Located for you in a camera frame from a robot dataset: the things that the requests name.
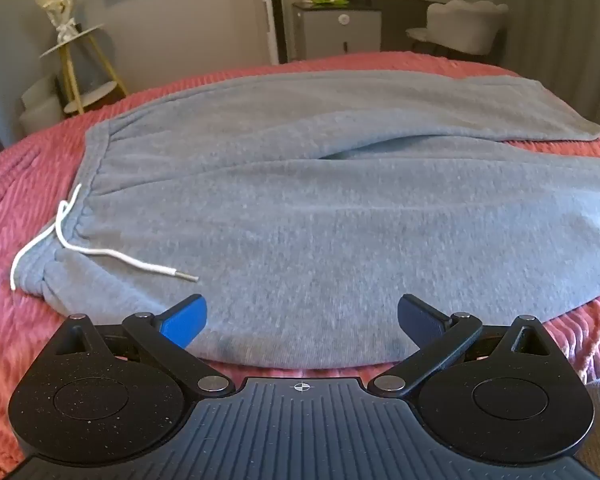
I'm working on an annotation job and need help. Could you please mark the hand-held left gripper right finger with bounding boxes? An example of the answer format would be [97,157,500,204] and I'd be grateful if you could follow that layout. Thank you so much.
[371,293,552,397]

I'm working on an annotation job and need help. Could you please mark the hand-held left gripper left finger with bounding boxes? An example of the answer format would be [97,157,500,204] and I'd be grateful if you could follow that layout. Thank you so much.
[55,294,236,396]

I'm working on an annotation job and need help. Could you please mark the grey sweatpants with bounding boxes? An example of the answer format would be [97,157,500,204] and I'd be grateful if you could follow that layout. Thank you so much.
[11,71,600,372]

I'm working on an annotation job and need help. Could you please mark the pink ribbed blanket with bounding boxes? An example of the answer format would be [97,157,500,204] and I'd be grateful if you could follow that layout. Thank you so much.
[0,51,600,463]

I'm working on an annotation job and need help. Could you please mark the grey curtain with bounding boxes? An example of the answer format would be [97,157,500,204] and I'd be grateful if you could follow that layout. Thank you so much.
[495,0,600,128]

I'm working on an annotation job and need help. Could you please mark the white round storage boxes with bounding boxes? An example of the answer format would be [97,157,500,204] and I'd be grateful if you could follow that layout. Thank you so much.
[19,75,64,137]

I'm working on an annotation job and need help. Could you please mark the white shell-back chair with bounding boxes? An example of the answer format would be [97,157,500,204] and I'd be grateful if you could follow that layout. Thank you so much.
[406,1,510,64]

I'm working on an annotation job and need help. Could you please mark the gold-legged tiered side table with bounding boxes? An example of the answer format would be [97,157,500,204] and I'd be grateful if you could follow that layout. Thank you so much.
[39,23,129,116]

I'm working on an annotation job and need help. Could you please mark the grey cabinet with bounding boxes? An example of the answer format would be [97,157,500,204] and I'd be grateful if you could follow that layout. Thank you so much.
[292,2,384,62]

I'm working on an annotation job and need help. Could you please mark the wrapped flower bouquet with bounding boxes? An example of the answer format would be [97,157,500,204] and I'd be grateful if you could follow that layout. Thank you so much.
[34,0,81,44]

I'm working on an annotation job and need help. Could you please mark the white door frame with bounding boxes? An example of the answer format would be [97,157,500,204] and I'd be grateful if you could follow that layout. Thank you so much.
[257,0,289,66]

